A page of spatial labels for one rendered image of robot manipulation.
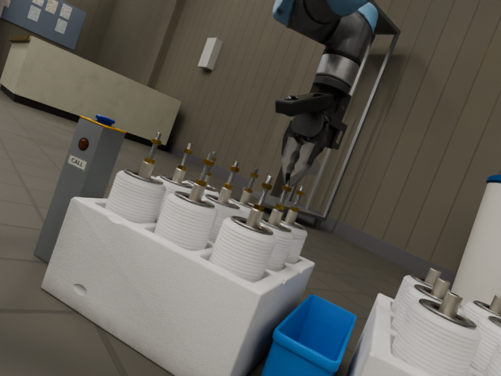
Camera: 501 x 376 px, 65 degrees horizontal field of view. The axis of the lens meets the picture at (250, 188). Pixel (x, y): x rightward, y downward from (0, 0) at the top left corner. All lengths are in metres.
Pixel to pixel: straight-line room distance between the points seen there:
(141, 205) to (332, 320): 0.49
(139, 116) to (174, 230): 5.10
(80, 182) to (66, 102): 4.60
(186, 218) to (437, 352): 0.41
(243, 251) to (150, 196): 0.21
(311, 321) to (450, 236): 2.23
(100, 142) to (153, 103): 4.95
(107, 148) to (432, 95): 2.90
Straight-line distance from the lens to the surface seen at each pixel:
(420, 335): 0.60
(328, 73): 0.77
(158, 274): 0.66
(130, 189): 0.73
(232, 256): 0.62
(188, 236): 0.67
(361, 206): 3.44
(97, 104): 5.55
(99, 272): 0.73
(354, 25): 0.79
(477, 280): 2.32
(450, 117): 3.32
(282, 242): 0.74
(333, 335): 0.93
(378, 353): 0.57
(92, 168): 0.87
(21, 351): 0.66
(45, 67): 5.40
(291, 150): 0.76
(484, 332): 0.74
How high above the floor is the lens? 0.36
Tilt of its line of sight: 4 degrees down
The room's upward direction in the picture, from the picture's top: 21 degrees clockwise
